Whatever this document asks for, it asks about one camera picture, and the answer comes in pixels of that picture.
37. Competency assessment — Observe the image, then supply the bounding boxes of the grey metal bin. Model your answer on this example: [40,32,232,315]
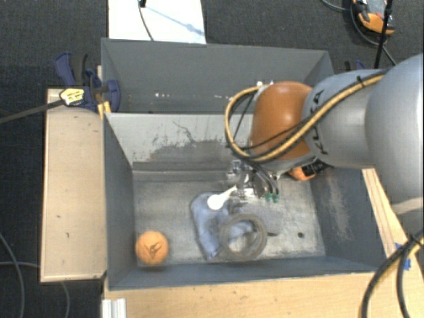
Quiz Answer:
[100,37,389,292]

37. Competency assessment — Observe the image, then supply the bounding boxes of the blue-grey cloth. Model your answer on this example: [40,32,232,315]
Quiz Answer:
[189,192,263,262]

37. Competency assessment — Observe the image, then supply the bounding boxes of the orange round thing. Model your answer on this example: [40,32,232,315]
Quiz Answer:
[287,166,316,182]

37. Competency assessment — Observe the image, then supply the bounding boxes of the pale wood flat board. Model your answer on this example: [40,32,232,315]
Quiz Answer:
[40,87,109,283]

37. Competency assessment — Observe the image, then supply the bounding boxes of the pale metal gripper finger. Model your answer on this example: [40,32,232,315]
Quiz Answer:
[229,188,250,201]
[227,198,247,213]

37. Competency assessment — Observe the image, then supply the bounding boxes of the white plastic spoon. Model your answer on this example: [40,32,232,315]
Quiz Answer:
[206,185,239,211]

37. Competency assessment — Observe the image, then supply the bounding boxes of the brown tape ring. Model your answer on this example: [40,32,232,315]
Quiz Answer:
[218,213,268,262]

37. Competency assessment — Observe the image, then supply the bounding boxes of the orange ball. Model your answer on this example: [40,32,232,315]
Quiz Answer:
[134,230,170,267]

